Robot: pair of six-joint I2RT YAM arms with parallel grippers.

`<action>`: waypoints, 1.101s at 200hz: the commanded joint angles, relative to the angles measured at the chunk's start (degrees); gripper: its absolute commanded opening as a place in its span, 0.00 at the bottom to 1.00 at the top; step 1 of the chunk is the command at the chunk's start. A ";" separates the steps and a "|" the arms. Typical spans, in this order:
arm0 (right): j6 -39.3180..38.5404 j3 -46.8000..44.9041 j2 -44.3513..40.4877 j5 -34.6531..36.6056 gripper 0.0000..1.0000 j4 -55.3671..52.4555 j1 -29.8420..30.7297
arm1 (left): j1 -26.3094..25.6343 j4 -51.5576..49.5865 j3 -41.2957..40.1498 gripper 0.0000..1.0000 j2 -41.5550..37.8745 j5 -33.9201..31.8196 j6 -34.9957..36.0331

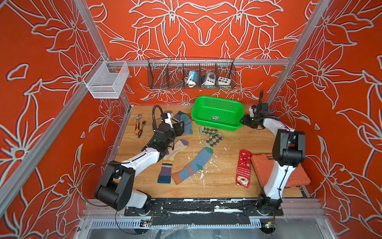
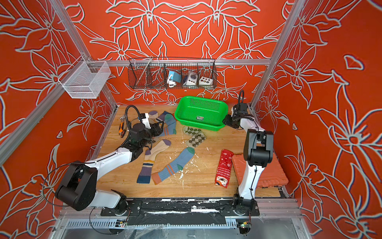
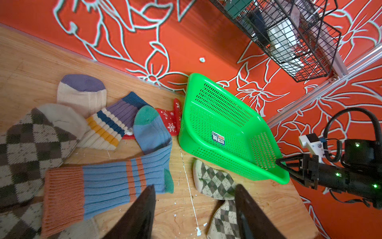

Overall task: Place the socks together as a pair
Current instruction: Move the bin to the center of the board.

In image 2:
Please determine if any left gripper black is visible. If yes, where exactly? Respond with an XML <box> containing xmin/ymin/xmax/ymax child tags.
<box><xmin>140</xmin><ymin>120</ymin><xmax>164</xmax><ymax>149</ymax></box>

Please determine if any cream striped sock purple toe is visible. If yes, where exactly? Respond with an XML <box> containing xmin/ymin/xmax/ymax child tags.
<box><xmin>136</xmin><ymin>139</ymin><xmax>171</xmax><ymax>184</ymax></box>

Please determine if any brown argyle sock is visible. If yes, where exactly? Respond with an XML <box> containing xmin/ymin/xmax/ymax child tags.
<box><xmin>149</xmin><ymin>111</ymin><xmax>158</xmax><ymax>123</ymax></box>
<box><xmin>183</xmin><ymin>126</ymin><xmax>207</xmax><ymax>148</ymax></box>

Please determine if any blue striped sock orange cuff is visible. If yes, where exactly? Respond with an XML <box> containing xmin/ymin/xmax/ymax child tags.
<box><xmin>159</xmin><ymin>114</ymin><xmax>177</xmax><ymax>137</ymax></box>

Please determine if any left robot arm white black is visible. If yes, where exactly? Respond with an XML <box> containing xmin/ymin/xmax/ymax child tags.
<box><xmin>55</xmin><ymin>121</ymin><xmax>164</xmax><ymax>215</ymax></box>

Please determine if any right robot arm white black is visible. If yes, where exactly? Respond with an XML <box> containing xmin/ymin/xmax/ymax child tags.
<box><xmin>223</xmin><ymin>102</ymin><xmax>274</xmax><ymax>212</ymax></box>

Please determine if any green plastic basket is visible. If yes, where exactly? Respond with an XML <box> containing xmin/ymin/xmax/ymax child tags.
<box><xmin>175</xmin><ymin>96</ymin><xmax>228</xmax><ymax>131</ymax></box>

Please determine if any white box with dots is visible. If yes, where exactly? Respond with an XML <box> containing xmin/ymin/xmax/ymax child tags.
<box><xmin>199</xmin><ymin>77</ymin><xmax>213</xmax><ymax>87</ymax></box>

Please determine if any white device with dial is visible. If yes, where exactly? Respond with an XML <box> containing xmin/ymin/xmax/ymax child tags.
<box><xmin>183</xmin><ymin>71</ymin><xmax>199</xmax><ymax>86</ymax></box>

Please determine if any red christmas sock near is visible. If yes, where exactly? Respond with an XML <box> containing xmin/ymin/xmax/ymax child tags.
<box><xmin>215</xmin><ymin>149</ymin><xmax>234</xmax><ymax>188</ymax></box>

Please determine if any teal box in basket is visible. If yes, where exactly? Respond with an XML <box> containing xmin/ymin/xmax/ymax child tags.
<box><xmin>167</xmin><ymin>70</ymin><xmax>182</xmax><ymax>83</ymax></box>

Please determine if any orange plastic tool case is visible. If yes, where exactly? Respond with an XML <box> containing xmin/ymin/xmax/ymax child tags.
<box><xmin>232</xmin><ymin>153</ymin><xmax>289</xmax><ymax>188</ymax></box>

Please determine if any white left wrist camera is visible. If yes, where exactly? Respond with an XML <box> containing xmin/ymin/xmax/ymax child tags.
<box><xmin>140</xmin><ymin>113</ymin><xmax>151</xmax><ymax>129</ymax></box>

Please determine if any orange handled adjustable wrench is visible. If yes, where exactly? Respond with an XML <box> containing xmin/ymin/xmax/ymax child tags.
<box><xmin>118</xmin><ymin>117</ymin><xmax>126</xmax><ymax>138</ymax></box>

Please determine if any black wire wall basket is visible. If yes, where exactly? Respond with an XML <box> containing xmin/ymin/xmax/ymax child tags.
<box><xmin>127</xmin><ymin>57</ymin><xmax>217</xmax><ymax>90</ymax></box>

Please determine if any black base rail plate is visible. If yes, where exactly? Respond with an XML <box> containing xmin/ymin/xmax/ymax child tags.
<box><xmin>100</xmin><ymin>198</ymin><xmax>260</xmax><ymax>228</ymax></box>

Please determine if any clear acrylic wall box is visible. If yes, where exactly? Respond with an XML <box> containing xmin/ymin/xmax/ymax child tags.
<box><xmin>59</xmin><ymin>61</ymin><xmax>111</xmax><ymax>99</ymax></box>

